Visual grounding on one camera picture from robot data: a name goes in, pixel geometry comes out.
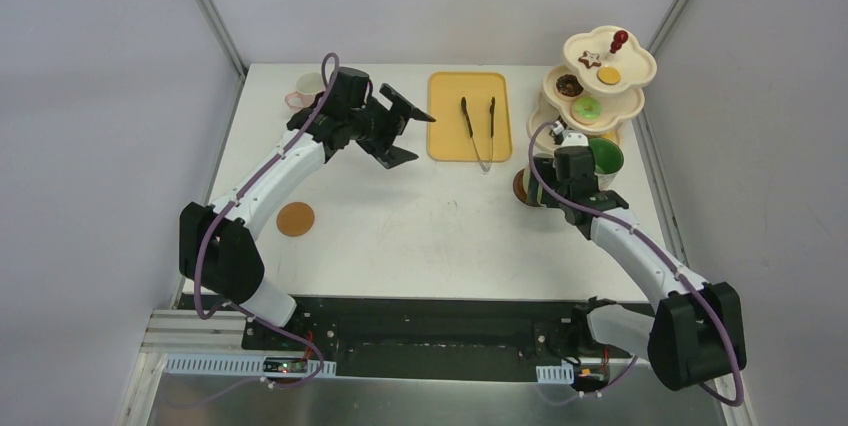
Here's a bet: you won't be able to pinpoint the chocolate sprinkled donut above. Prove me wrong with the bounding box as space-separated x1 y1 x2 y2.
555 74 584 98

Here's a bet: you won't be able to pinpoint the left aluminium frame post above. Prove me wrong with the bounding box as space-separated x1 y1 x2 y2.
195 0 248 83

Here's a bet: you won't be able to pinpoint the metal tongs with black tips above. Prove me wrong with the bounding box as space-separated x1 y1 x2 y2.
460 97 496 173

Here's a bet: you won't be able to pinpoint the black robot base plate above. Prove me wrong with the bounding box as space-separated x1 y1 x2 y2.
241 296 633 382

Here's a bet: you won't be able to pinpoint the cream three-tier cake stand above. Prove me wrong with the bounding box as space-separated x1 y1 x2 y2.
526 25 658 137

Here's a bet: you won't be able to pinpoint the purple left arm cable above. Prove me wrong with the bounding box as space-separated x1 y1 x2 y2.
193 52 341 322

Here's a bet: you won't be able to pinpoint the orange round coaster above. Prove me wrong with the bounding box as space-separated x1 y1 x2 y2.
276 202 315 237

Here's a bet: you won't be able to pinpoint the dark brown wooden coaster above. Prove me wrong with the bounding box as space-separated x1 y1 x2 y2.
512 168 544 207

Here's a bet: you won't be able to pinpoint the round yellow biscuit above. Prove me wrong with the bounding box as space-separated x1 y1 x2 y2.
596 66 621 86

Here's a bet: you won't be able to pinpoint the chocolate cake slice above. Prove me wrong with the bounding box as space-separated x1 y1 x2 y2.
549 118 567 144

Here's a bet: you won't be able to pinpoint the green frosted donut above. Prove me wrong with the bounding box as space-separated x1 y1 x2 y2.
571 96 602 125

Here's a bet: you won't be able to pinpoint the yellow plastic tray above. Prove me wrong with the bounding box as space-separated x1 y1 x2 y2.
427 71 513 163

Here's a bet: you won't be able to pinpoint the floral mug with green inside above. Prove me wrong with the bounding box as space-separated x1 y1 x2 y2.
588 138 625 190

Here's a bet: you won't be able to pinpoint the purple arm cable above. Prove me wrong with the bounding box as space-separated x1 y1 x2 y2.
193 52 341 322
527 121 746 408

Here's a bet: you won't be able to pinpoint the star-shaped chocolate cookie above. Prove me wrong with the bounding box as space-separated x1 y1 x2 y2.
578 50 603 69

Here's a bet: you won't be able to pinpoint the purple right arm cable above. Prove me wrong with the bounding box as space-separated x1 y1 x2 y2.
527 121 746 408

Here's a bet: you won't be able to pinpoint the light green mug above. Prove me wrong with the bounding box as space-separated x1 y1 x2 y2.
522 166 556 208

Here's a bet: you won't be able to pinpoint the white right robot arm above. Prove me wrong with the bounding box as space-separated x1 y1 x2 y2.
525 146 747 405

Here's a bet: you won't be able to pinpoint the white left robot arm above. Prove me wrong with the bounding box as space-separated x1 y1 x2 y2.
178 67 435 351

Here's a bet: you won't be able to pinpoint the pink mug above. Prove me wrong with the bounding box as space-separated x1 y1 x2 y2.
284 72 326 110

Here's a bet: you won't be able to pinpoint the right white slotted cable duct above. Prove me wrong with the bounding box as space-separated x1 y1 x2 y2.
535 362 575 385

